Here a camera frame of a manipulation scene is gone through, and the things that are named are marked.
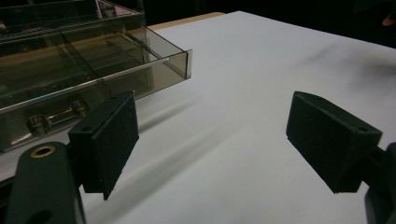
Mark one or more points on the smoky clear plastic drawer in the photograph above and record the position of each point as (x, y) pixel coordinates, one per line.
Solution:
(93, 71)

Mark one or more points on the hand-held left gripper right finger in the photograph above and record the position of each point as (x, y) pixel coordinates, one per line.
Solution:
(327, 137)

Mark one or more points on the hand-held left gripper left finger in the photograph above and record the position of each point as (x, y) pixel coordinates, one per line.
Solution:
(106, 140)

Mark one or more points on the smoky clear drawer cabinet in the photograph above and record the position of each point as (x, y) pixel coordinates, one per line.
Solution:
(62, 15)

